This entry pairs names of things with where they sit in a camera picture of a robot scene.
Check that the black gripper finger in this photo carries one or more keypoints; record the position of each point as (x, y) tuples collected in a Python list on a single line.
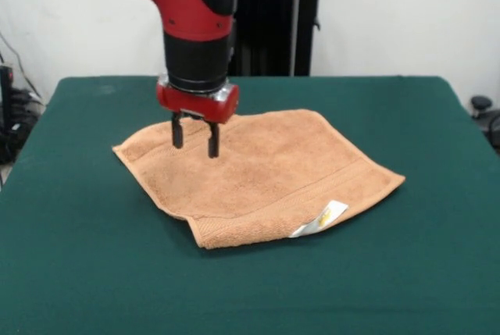
[(177, 134), (213, 143)]

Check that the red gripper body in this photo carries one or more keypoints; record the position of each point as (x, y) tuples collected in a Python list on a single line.
[(195, 104)]

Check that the dark green table cloth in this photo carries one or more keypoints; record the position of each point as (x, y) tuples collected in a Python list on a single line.
[(117, 272)]

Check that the orange terry towel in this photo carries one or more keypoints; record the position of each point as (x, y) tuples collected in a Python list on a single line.
[(273, 171)]

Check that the black equipment stack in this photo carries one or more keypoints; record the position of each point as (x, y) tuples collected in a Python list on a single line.
[(9, 124)]

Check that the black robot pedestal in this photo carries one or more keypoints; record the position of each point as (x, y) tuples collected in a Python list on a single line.
[(273, 38)]

